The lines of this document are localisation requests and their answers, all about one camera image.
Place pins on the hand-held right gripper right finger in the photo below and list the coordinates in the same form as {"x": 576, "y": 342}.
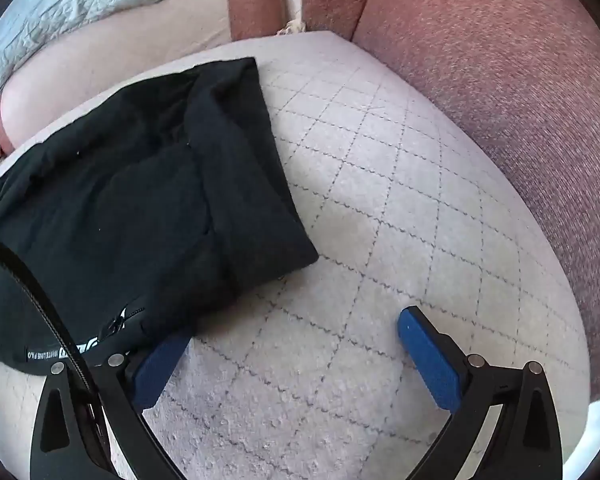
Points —
{"x": 430, "y": 360}

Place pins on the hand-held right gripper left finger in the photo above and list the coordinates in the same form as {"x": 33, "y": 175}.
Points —
{"x": 157, "y": 367}

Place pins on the black pants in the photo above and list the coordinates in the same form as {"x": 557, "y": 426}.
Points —
{"x": 130, "y": 210}

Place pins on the pink and red sofa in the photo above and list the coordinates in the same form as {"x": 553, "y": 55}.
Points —
{"x": 505, "y": 85}

